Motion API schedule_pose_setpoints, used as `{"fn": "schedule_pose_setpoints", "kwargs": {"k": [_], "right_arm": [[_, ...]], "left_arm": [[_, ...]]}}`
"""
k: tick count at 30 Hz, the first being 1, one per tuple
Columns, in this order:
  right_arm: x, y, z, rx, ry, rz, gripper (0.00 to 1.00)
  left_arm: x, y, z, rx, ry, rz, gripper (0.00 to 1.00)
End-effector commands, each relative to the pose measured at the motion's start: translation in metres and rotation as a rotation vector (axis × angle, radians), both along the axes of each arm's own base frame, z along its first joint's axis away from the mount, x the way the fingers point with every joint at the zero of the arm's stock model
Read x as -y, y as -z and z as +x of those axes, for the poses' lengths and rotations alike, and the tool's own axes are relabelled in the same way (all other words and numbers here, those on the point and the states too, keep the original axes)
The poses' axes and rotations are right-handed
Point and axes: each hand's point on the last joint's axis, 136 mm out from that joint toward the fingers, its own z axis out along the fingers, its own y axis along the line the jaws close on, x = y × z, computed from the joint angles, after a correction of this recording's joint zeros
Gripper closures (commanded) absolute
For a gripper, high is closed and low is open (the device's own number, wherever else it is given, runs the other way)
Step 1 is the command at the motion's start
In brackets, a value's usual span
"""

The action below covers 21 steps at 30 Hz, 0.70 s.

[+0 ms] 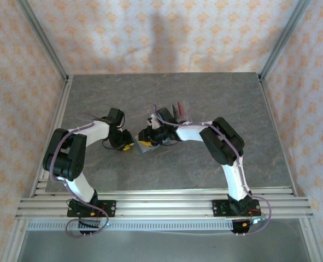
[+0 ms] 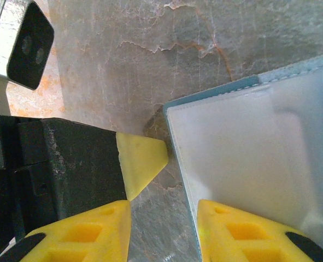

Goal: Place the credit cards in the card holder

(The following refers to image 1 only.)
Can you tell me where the teal card holder wallet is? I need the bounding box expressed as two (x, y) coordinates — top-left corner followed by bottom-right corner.
(133, 133), (166, 155)

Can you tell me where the grey metal lower panel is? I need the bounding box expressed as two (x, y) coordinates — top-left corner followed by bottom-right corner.
(17, 229), (311, 262)

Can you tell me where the thin black left gripper cable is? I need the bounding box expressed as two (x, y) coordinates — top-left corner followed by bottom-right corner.
(102, 136), (118, 150)

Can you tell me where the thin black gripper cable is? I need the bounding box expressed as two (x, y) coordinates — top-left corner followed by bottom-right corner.
(163, 138), (183, 147)
(102, 136), (118, 150)

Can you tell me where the thin black right gripper cable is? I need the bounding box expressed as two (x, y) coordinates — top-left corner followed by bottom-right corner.
(163, 138), (183, 147)

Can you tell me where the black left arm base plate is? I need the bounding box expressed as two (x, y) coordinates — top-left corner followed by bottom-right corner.
(67, 199), (116, 218)

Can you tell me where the aluminium table side rail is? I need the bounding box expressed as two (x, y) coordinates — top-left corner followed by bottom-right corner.
(31, 75), (74, 197)
(257, 73), (298, 197)

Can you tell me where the aluminium cross rail beam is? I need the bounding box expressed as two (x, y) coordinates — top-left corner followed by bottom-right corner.
(15, 186), (314, 220)

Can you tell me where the slotted grey cable duct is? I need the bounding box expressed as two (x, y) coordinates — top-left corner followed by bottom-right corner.
(27, 220), (234, 232)

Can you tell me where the black cable clamp bracket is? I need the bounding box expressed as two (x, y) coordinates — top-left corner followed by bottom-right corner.
(231, 219), (260, 235)
(78, 219), (102, 237)

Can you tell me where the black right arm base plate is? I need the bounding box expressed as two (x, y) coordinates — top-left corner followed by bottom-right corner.
(212, 199), (260, 218)

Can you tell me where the aluminium upright frame post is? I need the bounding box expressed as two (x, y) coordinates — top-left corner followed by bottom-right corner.
(15, 0), (69, 80)
(259, 0), (312, 80)

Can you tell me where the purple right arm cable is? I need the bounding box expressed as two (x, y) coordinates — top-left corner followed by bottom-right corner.
(152, 105), (273, 237)

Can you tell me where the aluminium lower frame leg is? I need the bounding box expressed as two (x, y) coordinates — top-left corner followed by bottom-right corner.
(297, 218), (323, 262)
(2, 218), (30, 262)

